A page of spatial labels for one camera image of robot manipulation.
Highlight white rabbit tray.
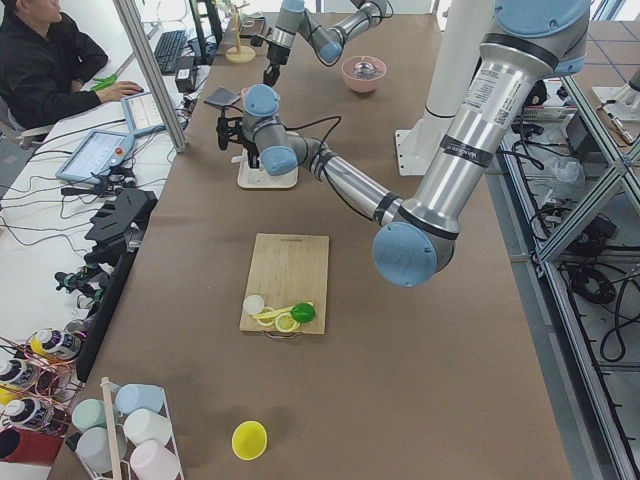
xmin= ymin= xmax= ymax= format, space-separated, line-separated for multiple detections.
xmin=231 ymin=149 xmax=298 ymax=189

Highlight black keyboard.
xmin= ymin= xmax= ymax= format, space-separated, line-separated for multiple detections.
xmin=154 ymin=30 xmax=187 ymax=75

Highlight blue teach pendant near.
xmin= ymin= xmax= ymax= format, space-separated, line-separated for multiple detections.
xmin=56 ymin=129 xmax=135 ymax=184

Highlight yellow cup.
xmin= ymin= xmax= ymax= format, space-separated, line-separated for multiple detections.
xmin=231 ymin=420 xmax=268 ymax=461

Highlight black monitor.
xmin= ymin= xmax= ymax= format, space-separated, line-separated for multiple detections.
xmin=188 ymin=0 xmax=224 ymax=54

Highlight wooden cutting board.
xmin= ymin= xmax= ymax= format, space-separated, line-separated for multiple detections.
xmin=245 ymin=233 xmax=329 ymax=335

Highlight large pink bowl with glassware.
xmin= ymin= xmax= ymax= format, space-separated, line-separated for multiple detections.
xmin=341 ymin=55 xmax=387 ymax=93

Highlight wooden mug tree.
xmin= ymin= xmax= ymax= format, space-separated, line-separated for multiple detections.
xmin=225 ymin=1 xmax=255 ymax=64

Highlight white toy bun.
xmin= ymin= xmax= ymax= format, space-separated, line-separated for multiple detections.
xmin=242 ymin=294 xmax=266 ymax=316

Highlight lemon slice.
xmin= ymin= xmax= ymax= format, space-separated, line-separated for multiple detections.
xmin=274 ymin=312 xmax=300 ymax=333

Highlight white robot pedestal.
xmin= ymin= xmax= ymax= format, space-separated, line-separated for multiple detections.
xmin=395 ymin=0 xmax=494 ymax=176

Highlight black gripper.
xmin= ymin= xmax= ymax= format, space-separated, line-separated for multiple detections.
xmin=263 ymin=43 xmax=290 ymax=85
xmin=232 ymin=117 xmax=260 ymax=168

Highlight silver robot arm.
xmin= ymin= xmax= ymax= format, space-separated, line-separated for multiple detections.
xmin=263 ymin=0 xmax=388 ymax=86
xmin=238 ymin=1 xmax=590 ymax=287

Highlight green lime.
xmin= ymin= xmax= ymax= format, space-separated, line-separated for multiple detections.
xmin=290 ymin=302 xmax=317 ymax=324

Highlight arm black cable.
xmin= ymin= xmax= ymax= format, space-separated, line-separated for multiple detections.
xmin=279 ymin=115 xmax=346 ymax=151

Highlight blue teach pendant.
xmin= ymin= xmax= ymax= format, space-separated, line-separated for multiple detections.
xmin=56 ymin=129 xmax=135 ymax=184
xmin=120 ymin=93 xmax=165 ymax=138

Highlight person in black jacket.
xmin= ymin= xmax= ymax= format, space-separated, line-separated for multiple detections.
xmin=1 ymin=1 xmax=143 ymax=130

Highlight cup rack with cups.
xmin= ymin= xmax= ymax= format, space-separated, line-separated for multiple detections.
xmin=68 ymin=377 xmax=185 ymax=479

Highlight aluminium frame post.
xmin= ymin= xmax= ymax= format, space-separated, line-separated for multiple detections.
xmin=113 ymin=0 xmax=188 ymax=153

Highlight blue teach pendant far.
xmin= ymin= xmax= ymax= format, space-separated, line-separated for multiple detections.
xmin=120 ymin=93 xmax=165 ymax=138

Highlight grey and purple cloths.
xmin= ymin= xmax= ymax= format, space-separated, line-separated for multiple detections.
xmin=204 ymin=87 xmax=241 ymax=109

